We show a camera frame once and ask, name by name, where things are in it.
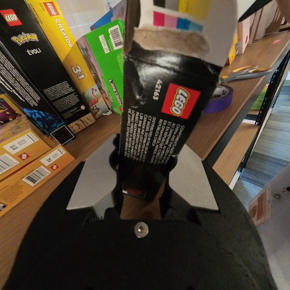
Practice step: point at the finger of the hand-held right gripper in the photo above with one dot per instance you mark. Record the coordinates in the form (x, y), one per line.
(223, 29)

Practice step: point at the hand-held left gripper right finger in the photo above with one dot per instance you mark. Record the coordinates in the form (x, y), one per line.
(192, 183)

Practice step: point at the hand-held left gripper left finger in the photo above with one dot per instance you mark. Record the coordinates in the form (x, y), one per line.
(95, 183)

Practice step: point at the purple tape roll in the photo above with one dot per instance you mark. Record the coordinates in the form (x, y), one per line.
(218, 99)

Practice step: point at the small black yellow toy box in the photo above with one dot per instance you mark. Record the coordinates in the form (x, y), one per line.
(158, 79)

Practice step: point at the wooden desk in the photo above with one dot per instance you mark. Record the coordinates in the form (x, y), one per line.
(95, 138)

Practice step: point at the pale pink box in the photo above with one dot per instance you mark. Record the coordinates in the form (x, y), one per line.
(244, 38)

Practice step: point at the brown cardboard box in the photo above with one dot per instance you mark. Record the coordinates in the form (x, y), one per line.
(267, 22)

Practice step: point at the red sticker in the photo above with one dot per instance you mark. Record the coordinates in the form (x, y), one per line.
(276, 41)

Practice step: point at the grey yellow scissors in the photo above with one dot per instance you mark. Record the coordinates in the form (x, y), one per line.
(244, 72)

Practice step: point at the orange toy box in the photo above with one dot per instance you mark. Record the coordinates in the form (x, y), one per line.
(22, 147)
(34, 174)

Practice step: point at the white paper scrap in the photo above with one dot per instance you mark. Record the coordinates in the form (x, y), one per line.
(106, 112)

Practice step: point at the purple green toy box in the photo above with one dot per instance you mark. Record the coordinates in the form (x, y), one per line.
(9, 113)

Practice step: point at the black bat logo toy box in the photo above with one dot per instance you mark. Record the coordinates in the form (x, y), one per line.
(22, 90)

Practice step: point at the blue toy box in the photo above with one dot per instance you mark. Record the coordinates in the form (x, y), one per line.
(102, 20)

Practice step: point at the green toy box white edge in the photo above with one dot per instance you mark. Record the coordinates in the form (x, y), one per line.
(104, 56)

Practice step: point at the black toy box yellow logo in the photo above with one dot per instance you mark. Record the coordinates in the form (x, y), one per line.
(34, 56)

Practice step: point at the yellow flamingo toy box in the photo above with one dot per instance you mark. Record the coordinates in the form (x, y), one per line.
(65, 40)

